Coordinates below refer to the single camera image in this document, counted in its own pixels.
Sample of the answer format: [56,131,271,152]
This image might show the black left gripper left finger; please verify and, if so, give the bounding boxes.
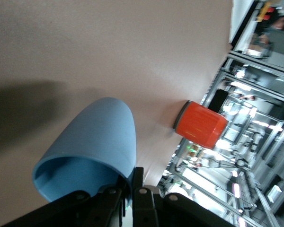
[2,186,124,227]

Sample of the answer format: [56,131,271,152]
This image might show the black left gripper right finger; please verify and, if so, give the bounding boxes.
[132,167,160,227]

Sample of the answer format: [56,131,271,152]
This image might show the light blue plastic cup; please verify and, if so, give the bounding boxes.
[32,97,137,204]

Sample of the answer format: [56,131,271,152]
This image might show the orange can with grey lid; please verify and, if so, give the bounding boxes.
[174,100,229,150]

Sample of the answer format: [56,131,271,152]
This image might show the yellow red emergency stop button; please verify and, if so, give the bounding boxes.
[257,1,275,22]

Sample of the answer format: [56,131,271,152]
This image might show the aluminium profile frame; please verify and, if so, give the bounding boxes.
[156,0,284,227]

